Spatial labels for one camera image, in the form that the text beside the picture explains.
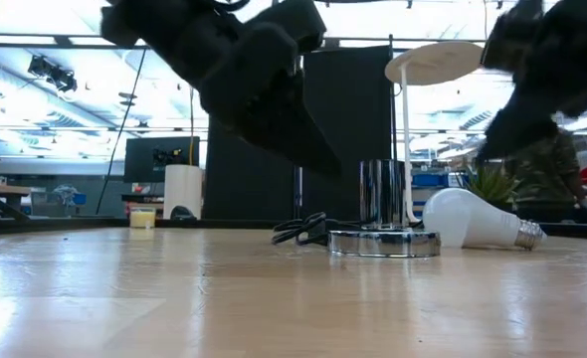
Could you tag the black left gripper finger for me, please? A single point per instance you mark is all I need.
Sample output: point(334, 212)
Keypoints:
point(298, 144)

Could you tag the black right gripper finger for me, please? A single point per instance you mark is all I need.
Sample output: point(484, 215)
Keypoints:
point(512, 136)

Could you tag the white lightbulb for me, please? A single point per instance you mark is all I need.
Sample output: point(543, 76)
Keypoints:
point(472, 219)

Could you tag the chrome lamp base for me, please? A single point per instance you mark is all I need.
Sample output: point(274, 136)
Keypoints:
point(383, 199)

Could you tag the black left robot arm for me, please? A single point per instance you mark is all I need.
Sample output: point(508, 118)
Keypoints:
point(149, 35)

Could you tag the person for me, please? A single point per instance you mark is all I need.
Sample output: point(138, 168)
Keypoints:
point(547, 169)

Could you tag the potted succulent plant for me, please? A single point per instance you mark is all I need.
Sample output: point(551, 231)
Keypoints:
point(490, 186)

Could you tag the black partition panel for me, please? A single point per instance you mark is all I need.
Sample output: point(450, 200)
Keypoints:
point(234, 189)
point(353, 99)

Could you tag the blue storage bins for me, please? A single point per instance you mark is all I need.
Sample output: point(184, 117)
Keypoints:
point(430, 180)

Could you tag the white tripod stand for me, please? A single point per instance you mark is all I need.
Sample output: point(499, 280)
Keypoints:
point(433, 62)

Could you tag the white cylindrical bin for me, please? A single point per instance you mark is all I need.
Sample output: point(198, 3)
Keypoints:
point(182, 191)

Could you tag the black dome object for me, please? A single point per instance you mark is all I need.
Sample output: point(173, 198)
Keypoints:
point(183, 214)

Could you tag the black monitor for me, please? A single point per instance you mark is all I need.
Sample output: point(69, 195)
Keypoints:
point(139, 159)

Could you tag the yellow candle jar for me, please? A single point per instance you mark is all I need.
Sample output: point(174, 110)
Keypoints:
point(142, 218)

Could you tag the background wooden table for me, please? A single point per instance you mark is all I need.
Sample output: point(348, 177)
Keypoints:
point(0, 190)

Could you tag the black ceiling-mounted camera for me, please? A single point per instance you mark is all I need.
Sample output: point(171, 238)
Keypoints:
point(52, 73)

